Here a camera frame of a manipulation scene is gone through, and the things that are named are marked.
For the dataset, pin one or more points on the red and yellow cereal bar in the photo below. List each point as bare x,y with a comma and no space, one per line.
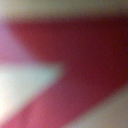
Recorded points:
86,50

